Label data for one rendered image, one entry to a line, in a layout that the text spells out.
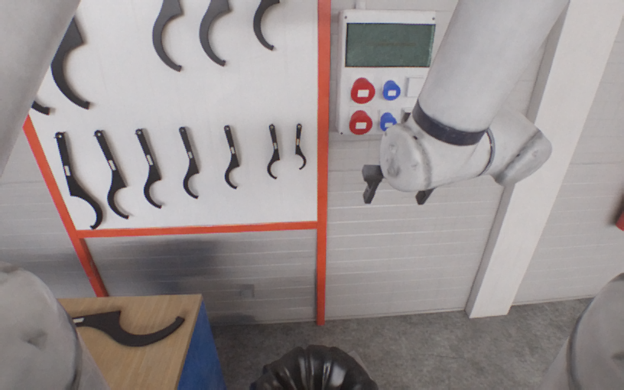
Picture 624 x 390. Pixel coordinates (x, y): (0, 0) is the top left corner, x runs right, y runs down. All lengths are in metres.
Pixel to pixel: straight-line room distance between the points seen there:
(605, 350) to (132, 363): 1.20
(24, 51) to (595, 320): 0.53
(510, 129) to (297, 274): 1.79
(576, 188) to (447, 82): 2.18
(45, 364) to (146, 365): 1.00
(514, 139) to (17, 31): 0.58
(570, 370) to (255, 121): 1.48
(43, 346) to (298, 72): 1.42
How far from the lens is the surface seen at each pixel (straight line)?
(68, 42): 1.74
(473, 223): 2.21
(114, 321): 1.41
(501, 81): 0.36
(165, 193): 1.85
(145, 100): 1.70
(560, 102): 2.04
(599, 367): 0.26
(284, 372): 1.48
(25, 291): 0.28
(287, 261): 2.05
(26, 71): 0.45
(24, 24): 0.45
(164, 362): 1.23
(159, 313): 1.38
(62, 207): 2.15
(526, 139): 0.50
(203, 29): 1.52
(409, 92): 1.50
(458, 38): 0.35
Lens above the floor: 1.89
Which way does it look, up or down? 29 degrees down
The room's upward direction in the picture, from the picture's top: straight up
